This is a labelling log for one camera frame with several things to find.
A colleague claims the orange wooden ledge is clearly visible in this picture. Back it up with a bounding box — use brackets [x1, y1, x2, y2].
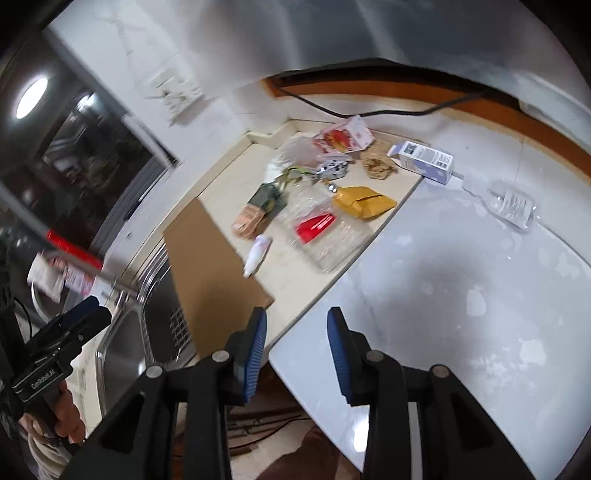
[262, 74, 591, 174]

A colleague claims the brown packet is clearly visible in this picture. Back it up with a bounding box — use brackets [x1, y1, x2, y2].
[231, 205, 269, 241]

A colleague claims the red and white carton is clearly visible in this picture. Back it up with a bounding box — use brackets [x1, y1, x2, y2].
[314, 115, 374, 154]

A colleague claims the grey plastic sheet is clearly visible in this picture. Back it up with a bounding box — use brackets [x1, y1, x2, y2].
[185, 0, 591, 121]

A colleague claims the white and purple carton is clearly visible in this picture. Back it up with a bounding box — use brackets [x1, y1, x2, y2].
[388, 140, 455, 186]

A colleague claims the clear plastic bag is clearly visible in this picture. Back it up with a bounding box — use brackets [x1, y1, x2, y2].
[281, 185, 371, 274]

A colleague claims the clear plastic water bottle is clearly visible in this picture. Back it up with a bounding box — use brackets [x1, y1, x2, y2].
[464, 180, 542, 232]

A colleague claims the wire dish rack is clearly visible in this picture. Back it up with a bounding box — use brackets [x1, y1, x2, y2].
[142, 272, 195, 366]

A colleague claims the steel sink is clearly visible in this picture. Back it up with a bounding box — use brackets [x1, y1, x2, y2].
[96, 302, 155, 418]

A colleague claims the small white plastic bottle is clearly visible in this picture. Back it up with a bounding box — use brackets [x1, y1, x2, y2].
[243, 234, 273, 278]

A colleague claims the brown cracker bag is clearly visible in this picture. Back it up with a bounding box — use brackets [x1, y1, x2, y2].
[360, 141, 398, 180]

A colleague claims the brown cardboard sheet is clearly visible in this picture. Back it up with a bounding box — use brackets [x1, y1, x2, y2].
[163, 199, 275, 361]

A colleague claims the person's left hand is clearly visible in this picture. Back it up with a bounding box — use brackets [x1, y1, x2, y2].
[51, 387, 87, 445]

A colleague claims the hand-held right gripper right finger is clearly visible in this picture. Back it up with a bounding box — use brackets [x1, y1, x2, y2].
[326, 306, 539, 480]

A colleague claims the black and white patterned wrapper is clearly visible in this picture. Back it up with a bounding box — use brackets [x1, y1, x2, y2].
[316, 157, 350, 181]

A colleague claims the black cable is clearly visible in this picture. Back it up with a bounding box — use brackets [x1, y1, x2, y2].
[276, 83, 490, 119]

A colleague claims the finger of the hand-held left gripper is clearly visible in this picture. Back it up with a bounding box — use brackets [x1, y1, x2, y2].
[27, 307, 113, 348]
[59, 295, 101, 329]

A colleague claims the white wall socket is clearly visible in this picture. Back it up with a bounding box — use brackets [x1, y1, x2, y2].
[141, 69, 204, 123]

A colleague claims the person's left forearm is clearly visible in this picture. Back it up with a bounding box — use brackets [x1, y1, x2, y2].
[27, 427, 72, 480]

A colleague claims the crumpled clear plastic wrap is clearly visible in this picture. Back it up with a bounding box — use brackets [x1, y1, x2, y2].
[271, 137, 320, 172]

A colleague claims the window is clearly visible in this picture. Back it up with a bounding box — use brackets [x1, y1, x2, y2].
[0, 69, 177, 261]

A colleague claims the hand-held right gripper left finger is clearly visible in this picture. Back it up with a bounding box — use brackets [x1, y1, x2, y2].
[60, 307, 269, 480]

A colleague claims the yellow packet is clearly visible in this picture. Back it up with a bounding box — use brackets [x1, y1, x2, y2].
[331, 186, 398, 223]

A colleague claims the green packet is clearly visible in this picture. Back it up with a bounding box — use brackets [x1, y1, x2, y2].
[247, 183, 285, 217]

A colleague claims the red packet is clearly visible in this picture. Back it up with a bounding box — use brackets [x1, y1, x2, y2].
[295, 212, 341, 246]

